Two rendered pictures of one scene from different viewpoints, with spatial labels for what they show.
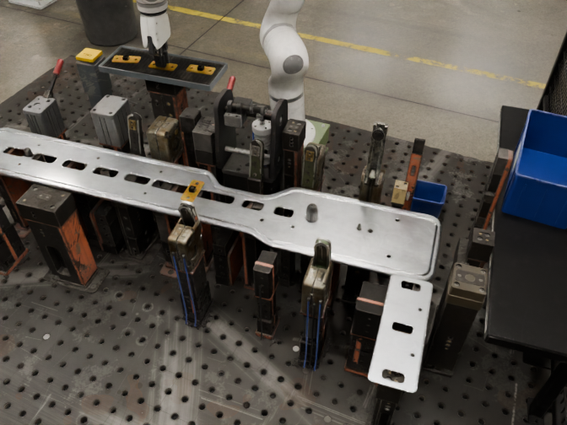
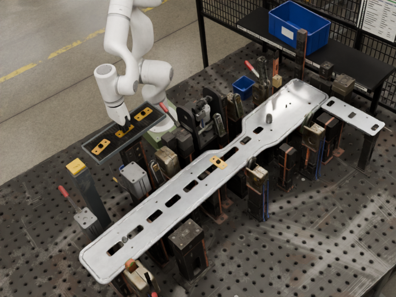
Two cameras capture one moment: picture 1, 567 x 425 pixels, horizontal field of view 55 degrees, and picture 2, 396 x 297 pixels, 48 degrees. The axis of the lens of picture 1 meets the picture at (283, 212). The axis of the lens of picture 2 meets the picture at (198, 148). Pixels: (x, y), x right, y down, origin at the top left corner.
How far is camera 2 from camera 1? 1.48 m
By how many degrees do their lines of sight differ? 37
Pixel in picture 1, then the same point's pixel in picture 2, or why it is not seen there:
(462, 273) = (341, 81)
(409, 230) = (297, 90)
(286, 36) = (157, 63)
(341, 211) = (270, 108)
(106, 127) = (143, 184)
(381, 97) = (72, 88)
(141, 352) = (272, 248)
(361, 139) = (172, 95)
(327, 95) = (43, 114)
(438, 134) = not seen: hidden behind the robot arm
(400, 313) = (343, 112)
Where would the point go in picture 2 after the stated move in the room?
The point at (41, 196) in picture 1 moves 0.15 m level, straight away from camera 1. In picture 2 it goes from (184, 234) to (147, 237)
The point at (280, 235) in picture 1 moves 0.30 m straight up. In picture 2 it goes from (274, 136) to (276, 88)
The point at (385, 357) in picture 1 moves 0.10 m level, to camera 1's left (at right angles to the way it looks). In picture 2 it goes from (364, 126) to (358, 141)
